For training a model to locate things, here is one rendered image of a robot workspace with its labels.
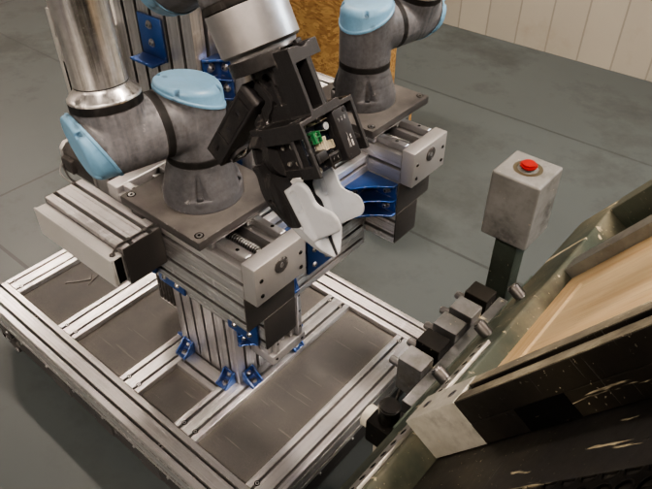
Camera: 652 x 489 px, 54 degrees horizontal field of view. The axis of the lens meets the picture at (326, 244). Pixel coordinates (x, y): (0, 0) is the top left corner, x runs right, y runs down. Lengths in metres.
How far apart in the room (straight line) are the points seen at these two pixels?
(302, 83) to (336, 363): 1.50
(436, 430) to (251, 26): 0.63
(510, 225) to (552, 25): 3.13
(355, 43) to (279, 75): 0.87
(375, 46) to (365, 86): 0.09
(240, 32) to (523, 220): 1.09
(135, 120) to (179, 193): 0.18
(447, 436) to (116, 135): 0.66
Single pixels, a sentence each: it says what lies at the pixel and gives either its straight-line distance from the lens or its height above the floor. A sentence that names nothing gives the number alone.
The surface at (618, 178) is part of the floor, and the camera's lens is 3.43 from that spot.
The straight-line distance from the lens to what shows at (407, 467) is 0.99.
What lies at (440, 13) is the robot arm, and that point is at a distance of 1.57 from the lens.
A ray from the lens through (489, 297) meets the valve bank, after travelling 1.43.
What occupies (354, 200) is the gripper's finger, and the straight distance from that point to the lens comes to 0.63.
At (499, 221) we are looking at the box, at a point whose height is 0.80.
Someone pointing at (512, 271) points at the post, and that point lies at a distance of 1.70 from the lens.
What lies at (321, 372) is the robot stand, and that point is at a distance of 1.97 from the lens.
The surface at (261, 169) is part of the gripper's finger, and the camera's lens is 0.61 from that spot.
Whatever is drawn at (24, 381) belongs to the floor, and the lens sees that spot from 2.43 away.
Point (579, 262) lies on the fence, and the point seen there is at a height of 0.94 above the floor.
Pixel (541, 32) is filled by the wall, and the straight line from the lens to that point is 4.65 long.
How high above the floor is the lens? 1.74
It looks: 40 degrees down
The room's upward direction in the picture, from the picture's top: straight up
